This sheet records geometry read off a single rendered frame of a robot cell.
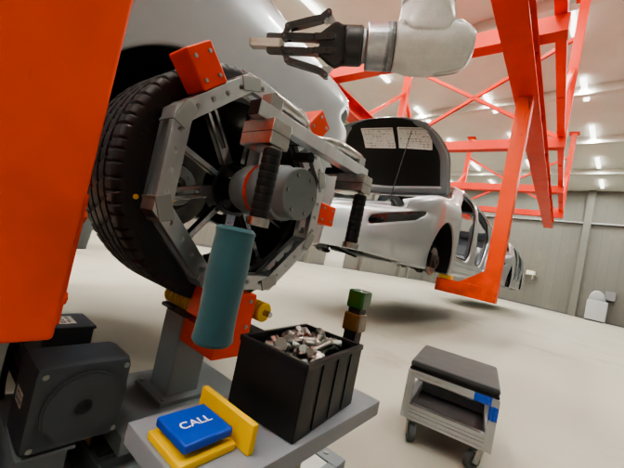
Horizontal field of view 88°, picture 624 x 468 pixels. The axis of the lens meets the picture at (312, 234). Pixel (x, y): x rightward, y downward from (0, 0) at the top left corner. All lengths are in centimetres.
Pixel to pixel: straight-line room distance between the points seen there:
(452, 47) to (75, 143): 65
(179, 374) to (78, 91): 77
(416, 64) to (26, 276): 73
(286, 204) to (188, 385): 64
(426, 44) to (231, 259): 56
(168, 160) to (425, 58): 55
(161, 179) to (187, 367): 58
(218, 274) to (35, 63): 43
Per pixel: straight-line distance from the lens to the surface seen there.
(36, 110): 58
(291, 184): 75
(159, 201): 73
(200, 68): 81
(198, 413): 52
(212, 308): 72
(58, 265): 59
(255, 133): 64
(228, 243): 69
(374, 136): 442
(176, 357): 104
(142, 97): 84
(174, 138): 75
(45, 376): 82
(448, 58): 74
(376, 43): 72
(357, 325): 71
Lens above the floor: 73
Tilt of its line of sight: 2 degrees up
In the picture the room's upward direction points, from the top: 12 degrees clockwise
